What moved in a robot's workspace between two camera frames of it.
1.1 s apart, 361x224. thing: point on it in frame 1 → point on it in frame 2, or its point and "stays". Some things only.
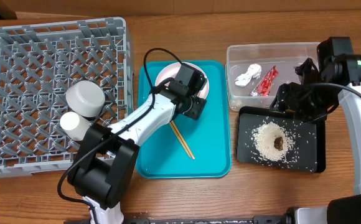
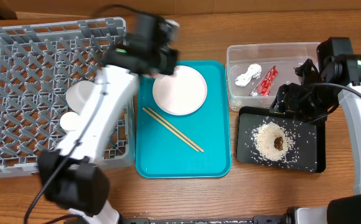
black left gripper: [196, 109] → [167, 62]
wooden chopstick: [183, 139] → [176, 129]
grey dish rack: [26, 71] stays
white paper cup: [74, 124] stays
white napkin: [254, 71] stays
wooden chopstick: [178, 137] → [172, 130]
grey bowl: [86, 98] stays
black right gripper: [285, 99] stays
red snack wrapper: [264, 88] stays
